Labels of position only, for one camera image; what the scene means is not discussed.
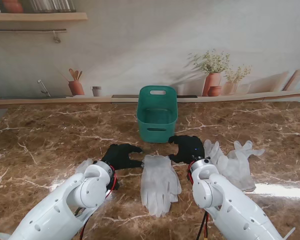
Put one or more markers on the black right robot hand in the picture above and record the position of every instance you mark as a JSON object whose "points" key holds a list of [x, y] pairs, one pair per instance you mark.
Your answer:
{"points": [[190, 150]]}

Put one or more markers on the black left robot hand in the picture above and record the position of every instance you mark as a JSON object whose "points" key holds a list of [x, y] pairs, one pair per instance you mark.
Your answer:
{"points": [[117, 155]]}

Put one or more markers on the green plastic basket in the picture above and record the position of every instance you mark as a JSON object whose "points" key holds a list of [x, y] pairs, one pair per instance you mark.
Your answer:
{"points": [[157, 132]]}

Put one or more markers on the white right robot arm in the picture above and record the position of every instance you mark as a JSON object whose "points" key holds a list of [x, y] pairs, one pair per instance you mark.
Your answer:
{"points": [[230, 207]]}

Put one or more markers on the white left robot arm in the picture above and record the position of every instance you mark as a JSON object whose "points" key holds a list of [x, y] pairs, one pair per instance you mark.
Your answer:
{"points": [[65, 207]]}

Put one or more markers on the terracotta pot with wooden utensils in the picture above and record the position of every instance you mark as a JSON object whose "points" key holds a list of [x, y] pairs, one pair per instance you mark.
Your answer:
{"points": [[76, 87]]}

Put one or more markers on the row of glass jars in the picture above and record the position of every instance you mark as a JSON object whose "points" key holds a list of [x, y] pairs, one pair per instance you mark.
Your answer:
{"points": [[52, 5]]}

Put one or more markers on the terracotta jar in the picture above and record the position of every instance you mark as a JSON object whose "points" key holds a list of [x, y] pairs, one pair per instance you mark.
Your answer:
{"points": [[13, 6]]}

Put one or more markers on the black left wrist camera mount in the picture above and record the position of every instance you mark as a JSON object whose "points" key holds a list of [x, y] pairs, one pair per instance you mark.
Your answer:
{"points": [[115, 183]]}

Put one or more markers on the metal hanging rail with hook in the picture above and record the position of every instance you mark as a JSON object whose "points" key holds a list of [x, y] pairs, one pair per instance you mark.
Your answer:
{"points": [[27, 30]]}

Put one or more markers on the light wooden wall shelf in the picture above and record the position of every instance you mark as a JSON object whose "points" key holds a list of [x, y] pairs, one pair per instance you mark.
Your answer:
{"points": [[40, 17]]}

